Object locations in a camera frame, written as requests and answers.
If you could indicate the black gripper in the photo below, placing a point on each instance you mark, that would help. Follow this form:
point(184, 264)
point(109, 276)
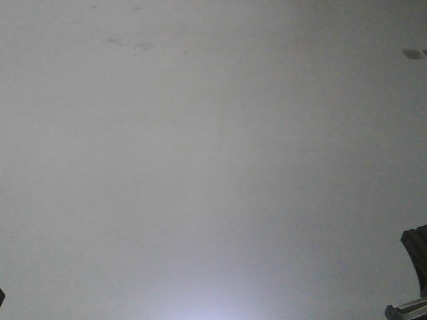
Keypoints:
point(414, 241)

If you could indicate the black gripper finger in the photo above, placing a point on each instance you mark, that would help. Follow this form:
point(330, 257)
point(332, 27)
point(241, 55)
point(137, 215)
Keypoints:
point(2, 297)

